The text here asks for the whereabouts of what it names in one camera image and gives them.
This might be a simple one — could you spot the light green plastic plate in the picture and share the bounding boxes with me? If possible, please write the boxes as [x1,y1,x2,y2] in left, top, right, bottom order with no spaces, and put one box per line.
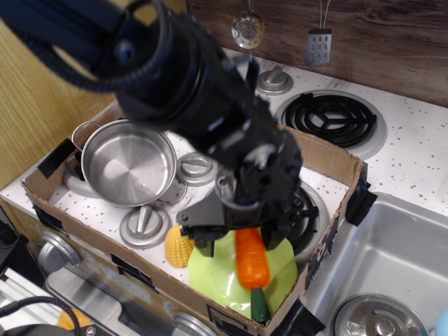
[188,230,298,319]

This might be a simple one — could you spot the grey toy sink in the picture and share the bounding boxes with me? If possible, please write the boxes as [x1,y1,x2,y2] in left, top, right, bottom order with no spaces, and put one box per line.
[305,193,447,335]

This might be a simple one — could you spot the silver knob centre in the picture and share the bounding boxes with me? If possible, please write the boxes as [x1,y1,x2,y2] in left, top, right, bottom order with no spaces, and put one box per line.
[176,152,219,187]

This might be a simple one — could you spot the black cable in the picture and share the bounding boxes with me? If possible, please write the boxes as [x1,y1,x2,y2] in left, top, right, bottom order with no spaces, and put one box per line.
[0,295,82,336]

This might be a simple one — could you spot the black burner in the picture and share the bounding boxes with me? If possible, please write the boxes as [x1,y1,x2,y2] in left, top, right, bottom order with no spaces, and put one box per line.
[274,90,387,160]
[286,182,330,267]

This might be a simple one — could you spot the hanging slotted metal spoon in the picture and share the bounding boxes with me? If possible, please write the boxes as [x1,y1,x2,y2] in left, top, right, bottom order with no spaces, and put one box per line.
[231,1,265,50]

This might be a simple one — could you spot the stainless steel pot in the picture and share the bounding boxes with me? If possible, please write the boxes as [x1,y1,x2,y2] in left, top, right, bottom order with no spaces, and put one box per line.
[71,119,187,207]

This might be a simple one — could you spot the orange toy carrot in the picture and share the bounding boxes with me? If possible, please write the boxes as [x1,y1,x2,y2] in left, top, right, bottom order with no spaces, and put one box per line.
[235,227,270,323]

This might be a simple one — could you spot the hanging metal spatula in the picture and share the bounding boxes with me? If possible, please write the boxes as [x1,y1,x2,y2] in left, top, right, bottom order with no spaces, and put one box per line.
[304,0,333,67]

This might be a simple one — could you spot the silver pot lid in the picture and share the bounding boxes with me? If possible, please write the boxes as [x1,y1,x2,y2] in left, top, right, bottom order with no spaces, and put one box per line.
[330,294,430,336]

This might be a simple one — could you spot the front right black burner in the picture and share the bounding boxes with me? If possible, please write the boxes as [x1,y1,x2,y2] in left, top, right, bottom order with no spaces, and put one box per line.
[286,182,330,267]

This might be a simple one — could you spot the silver oven knob left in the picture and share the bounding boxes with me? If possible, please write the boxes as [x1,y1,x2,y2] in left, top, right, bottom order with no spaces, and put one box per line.
[38,231,82,274]

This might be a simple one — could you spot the silver knob front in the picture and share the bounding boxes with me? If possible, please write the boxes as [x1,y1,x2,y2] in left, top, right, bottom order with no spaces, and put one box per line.
[119,205,172,249]

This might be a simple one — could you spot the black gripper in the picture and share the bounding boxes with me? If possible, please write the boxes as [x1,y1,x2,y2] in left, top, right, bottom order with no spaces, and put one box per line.
[176,191,300,257]

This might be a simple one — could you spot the yellow toy corn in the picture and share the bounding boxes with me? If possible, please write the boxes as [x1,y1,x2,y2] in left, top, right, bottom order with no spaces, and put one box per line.
[164,225,195,268]

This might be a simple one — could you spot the silver oven knob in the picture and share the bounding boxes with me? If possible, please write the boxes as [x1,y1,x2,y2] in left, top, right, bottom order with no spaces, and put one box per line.
[171,311,217,336]
[38,231,82,274]

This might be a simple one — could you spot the orange toy piece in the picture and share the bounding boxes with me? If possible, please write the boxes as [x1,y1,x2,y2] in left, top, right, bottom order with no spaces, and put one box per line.
[56,309,92,330]

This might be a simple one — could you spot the silver oven knob bottom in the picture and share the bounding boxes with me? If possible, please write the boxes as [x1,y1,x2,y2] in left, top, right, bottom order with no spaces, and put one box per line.
[171,311,217,336]

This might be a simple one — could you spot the back right black burner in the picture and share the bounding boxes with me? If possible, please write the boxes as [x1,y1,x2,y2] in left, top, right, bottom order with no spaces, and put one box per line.
[274,90,387,160]

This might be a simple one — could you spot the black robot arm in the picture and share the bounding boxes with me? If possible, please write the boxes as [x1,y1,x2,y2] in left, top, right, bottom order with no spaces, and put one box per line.
[1,1,302,255]

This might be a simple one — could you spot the silver knob back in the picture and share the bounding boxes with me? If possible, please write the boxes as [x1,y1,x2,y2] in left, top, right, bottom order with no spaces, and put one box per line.
[256,66,294,96]

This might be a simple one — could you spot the light blue object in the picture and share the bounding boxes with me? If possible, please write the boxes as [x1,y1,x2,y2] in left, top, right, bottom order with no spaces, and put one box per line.
[435,308,448,336]

